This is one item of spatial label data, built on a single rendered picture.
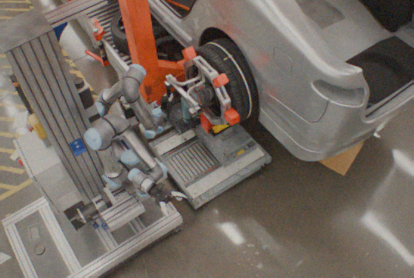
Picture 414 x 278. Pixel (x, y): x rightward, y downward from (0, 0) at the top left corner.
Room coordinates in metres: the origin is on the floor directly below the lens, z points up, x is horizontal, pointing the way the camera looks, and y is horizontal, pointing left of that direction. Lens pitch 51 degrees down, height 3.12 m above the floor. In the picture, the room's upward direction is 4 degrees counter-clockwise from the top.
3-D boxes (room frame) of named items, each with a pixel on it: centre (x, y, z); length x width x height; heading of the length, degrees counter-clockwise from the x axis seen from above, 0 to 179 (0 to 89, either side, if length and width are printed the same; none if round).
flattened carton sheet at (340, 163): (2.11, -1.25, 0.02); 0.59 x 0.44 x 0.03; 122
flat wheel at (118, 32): (3.60, 0.65, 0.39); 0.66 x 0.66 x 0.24
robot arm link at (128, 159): (1.45, 0.50, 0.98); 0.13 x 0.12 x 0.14; 137
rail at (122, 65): (3.55, 1.09, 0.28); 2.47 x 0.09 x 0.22; 32
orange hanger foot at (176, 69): (2.64, 0.18, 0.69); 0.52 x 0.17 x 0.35; 122
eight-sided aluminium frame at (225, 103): (2.15, -0.01, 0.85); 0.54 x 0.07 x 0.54; 32
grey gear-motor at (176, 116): (2.43, 0.12, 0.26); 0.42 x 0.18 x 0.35; 122
